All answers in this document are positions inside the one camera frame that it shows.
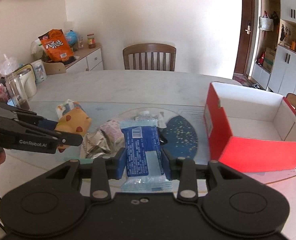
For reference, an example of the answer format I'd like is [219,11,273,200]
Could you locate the blue globe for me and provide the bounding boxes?
[64,30,78,47]

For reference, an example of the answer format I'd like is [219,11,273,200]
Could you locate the blue snack packet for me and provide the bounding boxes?
[120,118,172,193]

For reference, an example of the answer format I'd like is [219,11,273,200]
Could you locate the pink printed snack bag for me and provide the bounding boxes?
[99,118,125,147]

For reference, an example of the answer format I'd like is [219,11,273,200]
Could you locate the tissue paper pack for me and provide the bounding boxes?
[55,99,81,119]

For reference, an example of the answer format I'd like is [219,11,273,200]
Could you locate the white printed bucket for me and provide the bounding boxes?
[31,60,47,84]

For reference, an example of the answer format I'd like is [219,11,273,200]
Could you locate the white wall cabinet unit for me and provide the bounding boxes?
[251,0,296,96]

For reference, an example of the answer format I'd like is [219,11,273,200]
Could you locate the dark blue round mat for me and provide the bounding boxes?
[160,115,198,159]

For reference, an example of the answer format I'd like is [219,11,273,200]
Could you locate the orange snack bag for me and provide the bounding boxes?
[39,29,74,62]

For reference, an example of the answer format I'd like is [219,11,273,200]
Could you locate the white electric kettle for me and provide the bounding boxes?
[15,64,37,98]

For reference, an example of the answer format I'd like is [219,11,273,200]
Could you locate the clear glass jar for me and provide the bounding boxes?
[5,73,31,111]

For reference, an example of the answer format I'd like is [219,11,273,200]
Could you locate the clear plastic bottle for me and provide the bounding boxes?
[133,110,166,129]

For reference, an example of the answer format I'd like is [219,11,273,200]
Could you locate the wooden chair far side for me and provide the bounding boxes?
[123,43,177,72]

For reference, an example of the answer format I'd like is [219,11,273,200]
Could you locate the hanging tote bag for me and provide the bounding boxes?
[259,11,274,31]

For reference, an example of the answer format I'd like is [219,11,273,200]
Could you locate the brown entrance door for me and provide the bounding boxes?
[234,0,255,75]

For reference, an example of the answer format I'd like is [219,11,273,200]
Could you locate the silver foil wrapper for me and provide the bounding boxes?
[79,129,117,159]

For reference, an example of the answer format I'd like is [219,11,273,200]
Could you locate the yellow spotted plush toy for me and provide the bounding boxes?
[55,107,92,140]

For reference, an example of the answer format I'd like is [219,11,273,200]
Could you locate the white drawer cabinet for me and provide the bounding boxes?
[66,44,104,73]

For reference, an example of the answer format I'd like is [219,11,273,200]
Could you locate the red lidded jar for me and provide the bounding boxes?
[87,34,96,49]

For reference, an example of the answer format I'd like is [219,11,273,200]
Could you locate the red cardboard box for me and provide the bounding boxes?
[204,82,296,173]

